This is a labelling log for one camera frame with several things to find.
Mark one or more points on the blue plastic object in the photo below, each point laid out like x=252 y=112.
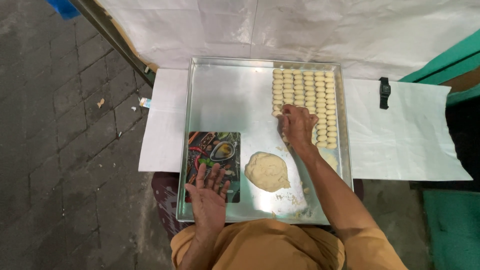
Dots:
x=63 y=7

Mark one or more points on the small flat lump of dough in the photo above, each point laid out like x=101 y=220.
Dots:
x=330 y=160

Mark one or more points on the spice print cutting board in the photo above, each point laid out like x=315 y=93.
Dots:
x=217 y=148

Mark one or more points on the silver metal baking tray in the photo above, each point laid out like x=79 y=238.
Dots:
x=232 y=97

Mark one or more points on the person's right hand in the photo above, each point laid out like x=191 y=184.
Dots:
x=299 y=127

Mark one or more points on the black wristwatch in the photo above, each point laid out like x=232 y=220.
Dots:
x=384 y=92

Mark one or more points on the person's right fingers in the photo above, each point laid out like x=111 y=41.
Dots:
x=288 y=112

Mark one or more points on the person's dark patterned trousers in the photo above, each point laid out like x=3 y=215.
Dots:
x=165 y=202

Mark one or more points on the large lump of dough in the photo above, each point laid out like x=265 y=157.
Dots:
x=266 y=171

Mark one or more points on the scattered dough crumbs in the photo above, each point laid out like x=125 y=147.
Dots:
x=298 y=204

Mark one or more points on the grey metal pole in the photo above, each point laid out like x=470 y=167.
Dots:
x=112 y=37

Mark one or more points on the white paper sheet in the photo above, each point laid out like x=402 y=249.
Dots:
x=393 y=131

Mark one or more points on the person's left hand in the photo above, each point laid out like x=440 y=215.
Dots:
x=208 y=202

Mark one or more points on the green cushion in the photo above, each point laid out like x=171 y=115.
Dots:
x=453 y=228

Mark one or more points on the small white packet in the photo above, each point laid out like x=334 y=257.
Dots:
x=144 y=102

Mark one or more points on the white plastic tarp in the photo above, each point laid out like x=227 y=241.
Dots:
x=300 y=30

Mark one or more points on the green wooden frame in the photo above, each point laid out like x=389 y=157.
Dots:
x=446 y=60

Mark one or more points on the person's orange shirt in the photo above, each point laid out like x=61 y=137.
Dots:
x=270 y=245

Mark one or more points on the rows of shaped dough pieces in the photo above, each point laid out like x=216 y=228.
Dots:
x=320 y=93

